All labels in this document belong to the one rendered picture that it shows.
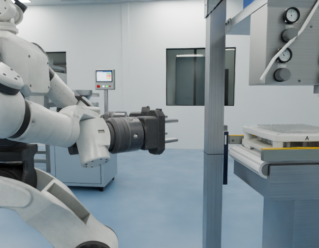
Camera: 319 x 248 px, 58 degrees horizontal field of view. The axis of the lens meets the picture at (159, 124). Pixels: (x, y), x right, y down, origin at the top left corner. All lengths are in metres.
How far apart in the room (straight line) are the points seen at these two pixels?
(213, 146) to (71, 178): 2.50
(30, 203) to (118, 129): 0.37
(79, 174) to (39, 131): 2.84
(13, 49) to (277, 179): 0.78
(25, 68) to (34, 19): 5.93
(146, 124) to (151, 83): 5.06
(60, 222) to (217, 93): 0.67
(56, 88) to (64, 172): 2.30
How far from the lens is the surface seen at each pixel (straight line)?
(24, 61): 0.84
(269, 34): 0.80
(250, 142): 1.02
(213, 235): 1.19
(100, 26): 6.16
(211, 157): 1.09
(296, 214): 0.98
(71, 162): 3.35
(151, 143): 0.74
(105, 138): 0.66
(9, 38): 0.84
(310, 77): 0.84
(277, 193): 0.88
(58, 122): 0.56
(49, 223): 0.94
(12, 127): 0.50
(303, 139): 0.90
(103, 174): 3.26
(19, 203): 0.91
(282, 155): 0.85
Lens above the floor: 1.07
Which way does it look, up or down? 6 degrees down
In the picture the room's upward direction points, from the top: straight up
